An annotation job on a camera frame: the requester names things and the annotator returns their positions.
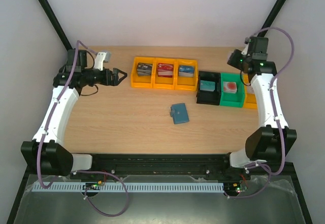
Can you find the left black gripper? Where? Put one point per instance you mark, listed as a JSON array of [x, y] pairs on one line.
[[115, 81]]

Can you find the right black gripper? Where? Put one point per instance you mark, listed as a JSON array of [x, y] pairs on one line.
[[233, 60]]

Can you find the teal leather card holder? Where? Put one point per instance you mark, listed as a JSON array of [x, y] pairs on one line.
[[179, 113]]

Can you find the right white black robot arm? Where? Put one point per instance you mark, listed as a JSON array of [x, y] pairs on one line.
[[273, 139]]

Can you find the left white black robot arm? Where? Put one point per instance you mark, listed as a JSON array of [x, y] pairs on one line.
[[45, 154]]

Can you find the black card stack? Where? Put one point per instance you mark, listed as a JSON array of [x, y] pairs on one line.
[[144, 69]]

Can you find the red white card stack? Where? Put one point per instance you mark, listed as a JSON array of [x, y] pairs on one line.
[[229, 87]]

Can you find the white pink card stack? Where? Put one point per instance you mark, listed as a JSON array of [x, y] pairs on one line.
[[250, 90]]

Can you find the teal card stack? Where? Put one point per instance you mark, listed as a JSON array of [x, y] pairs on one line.
[[207, 85]]

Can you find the blue card stack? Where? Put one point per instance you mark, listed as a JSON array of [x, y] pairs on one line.
[[186, 71]]

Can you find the orange bin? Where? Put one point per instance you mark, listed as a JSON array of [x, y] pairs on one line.
[[142, 81], [164, 82], [250, 100], [187, 83]]

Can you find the green bin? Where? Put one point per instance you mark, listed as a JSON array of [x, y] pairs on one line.
[[232, 99]]

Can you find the far right orange bin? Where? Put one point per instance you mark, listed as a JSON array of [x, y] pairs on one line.
[[250, 100]]

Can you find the black bin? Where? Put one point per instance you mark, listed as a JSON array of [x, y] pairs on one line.
[[206, 97]]

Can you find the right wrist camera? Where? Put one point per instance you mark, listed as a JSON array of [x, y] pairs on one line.
[[246, 42]]

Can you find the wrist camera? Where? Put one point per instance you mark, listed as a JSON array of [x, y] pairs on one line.
[[246, 42], [101, 58]]

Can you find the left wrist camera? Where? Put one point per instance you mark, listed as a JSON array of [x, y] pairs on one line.
[[101, 58]]

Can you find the right black frame post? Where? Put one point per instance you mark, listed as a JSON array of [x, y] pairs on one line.
[[273, 13]]

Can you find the black frame post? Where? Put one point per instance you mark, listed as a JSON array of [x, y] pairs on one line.
[[273, 13], [55, 23]]

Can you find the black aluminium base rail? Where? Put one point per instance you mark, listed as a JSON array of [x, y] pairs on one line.
[[208, 166]]

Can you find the left black frame post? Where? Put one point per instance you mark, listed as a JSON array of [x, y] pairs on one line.
[[55, 23]]

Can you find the light blue cable duct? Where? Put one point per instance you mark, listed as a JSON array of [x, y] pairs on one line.
[[113, 187]]

